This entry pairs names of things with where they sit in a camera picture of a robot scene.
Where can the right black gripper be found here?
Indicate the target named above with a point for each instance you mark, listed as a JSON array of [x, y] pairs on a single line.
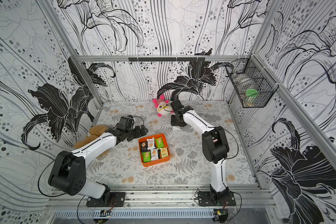
[[178, 108]]

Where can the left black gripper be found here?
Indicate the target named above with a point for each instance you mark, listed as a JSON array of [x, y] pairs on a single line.
[[138, 133]]

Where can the green cookie packet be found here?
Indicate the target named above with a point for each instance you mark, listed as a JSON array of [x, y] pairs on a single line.
[[146, 156], [159, 142]]

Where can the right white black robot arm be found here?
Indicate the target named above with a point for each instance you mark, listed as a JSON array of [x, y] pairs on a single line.
[[215, 146]]

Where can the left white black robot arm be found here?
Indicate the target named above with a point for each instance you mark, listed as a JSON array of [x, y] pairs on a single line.
[[68, 173]]

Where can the orange storage box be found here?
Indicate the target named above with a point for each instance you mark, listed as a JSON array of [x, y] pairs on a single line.
[[151, 163]]

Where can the white pink owl plush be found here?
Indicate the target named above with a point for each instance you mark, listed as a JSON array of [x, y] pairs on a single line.
[[162, 106]]

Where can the dark brown cookie packet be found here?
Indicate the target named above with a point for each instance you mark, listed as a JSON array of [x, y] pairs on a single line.
[[143, 146]]

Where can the tan teddy bear plush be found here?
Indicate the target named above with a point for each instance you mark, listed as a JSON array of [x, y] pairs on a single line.
[[94, 133]]

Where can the white back cookie packet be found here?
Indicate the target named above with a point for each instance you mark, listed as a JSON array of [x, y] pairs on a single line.
[[151, 143]]

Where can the green front cookie packet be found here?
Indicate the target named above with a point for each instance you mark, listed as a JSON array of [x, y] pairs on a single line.
[[146, 156]]

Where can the white front cookie packet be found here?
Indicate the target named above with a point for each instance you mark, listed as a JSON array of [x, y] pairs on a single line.
[[154, 154]]

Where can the green lidded cup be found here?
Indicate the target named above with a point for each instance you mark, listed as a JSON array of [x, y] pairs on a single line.
[[251, 96]]

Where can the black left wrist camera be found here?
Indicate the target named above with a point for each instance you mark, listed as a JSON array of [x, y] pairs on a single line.
[[125, 124]]

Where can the horizontal aluminium back rail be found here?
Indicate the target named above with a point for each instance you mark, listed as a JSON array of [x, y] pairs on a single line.
[[159, 58]]

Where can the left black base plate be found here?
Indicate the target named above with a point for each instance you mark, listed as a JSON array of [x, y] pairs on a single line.
[[110, 199]]

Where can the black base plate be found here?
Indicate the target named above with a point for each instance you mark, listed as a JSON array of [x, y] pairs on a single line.
[[110, 199], [206, 199]]

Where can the black wire basket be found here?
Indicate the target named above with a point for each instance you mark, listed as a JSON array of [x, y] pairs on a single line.
[[250, 74]]

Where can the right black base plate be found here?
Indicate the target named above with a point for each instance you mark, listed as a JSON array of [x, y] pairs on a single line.
[[206, 199]]

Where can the aluminium corner frame post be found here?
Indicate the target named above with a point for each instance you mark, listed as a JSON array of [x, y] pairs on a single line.
[[48, 11]]

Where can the white slotted cable duct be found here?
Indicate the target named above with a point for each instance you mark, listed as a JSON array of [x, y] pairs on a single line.
[[136, 213]]

